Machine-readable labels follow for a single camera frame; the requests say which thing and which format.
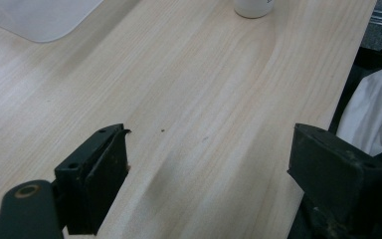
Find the white cup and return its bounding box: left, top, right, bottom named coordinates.
left=233, top=0, right=276, bottom=19

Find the white cloth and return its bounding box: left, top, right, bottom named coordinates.
left=335, top=63, right=382, bottom=157

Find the black chair frame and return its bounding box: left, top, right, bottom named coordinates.
left=327, top=32, right=382, bottom=135

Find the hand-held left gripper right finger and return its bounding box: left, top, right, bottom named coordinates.
left=286, top=122, right=382, bottom=230

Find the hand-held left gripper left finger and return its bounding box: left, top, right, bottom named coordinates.
left=54, top=122, right=132, bottom=236

